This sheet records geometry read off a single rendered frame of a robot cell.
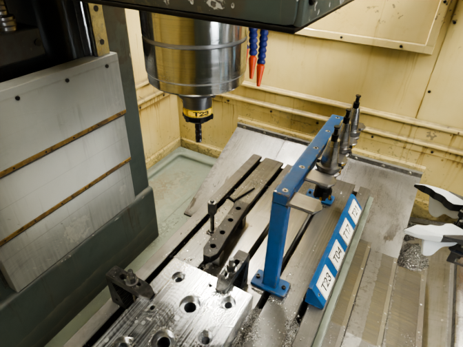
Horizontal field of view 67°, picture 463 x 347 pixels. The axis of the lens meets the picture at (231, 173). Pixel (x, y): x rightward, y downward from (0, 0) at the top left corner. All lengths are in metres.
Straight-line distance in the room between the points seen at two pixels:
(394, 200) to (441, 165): 0.24
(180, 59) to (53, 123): 0.52
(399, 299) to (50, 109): 1.18
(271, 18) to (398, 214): 1.29
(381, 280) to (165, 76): 1.05
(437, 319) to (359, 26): 1.07
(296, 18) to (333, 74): 1.22
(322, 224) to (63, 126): 0.83
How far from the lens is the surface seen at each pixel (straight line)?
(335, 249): 1.08
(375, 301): 1.27
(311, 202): 0.78
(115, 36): 1.12
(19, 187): 0.97
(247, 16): 0.39
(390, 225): 1.55
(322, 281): 0.99
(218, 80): 0.52
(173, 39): 0.50
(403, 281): 1.42
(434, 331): 1.38
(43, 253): 1.11
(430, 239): 0.67
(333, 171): 0.89
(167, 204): 1.75
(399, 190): 1.64
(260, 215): 1.21
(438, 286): 1.51
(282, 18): 0.37
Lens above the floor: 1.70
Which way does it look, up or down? 35 degrees down
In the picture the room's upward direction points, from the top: 2 degrees clockwise
